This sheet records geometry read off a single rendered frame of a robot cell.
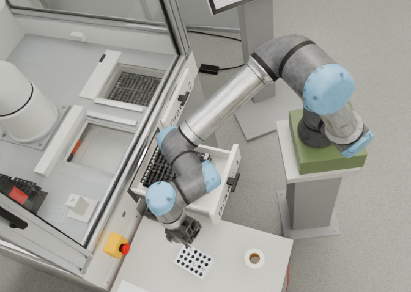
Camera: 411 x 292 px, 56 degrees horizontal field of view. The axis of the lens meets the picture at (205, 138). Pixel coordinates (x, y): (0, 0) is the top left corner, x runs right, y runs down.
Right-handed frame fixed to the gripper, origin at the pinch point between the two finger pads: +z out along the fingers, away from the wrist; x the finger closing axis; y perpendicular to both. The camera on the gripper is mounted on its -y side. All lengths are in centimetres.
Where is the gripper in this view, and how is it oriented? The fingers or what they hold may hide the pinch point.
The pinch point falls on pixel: (182, 236)
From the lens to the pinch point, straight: 128.8
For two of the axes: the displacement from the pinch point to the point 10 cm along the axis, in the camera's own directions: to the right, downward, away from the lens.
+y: 8.5, 3.6, -3.9
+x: 5.0, -7.7, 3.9
